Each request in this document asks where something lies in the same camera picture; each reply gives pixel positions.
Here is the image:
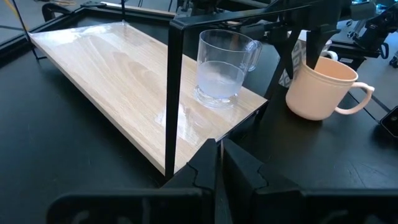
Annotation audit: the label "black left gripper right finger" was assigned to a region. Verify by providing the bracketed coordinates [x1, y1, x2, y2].
[222, 138, 398, 224]

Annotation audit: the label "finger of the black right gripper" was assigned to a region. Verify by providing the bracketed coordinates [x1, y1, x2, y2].
[269, 30, 301, 79]
[306, 27, 340, 70]

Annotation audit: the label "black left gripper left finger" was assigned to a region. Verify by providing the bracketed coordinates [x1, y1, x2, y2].
[46, 138, 218, 224]

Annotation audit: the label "white mug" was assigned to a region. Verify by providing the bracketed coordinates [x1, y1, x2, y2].
[278, 30, 339, 89]

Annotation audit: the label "peach plastic mug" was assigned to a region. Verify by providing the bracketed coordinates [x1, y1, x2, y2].
[285, 55, 376, 121]

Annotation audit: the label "clear plastic cup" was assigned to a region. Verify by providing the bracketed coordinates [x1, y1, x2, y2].
[194, 29, 263, 110]

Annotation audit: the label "small black camera box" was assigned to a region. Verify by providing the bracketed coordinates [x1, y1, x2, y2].
[379, 105, 398, 139]

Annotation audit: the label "wooden shelf with black frame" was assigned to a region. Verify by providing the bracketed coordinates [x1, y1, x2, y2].
[27, 4, 312, 181]

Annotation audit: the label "black table frame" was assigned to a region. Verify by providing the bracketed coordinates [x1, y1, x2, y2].
[0, 0, 178, 62]

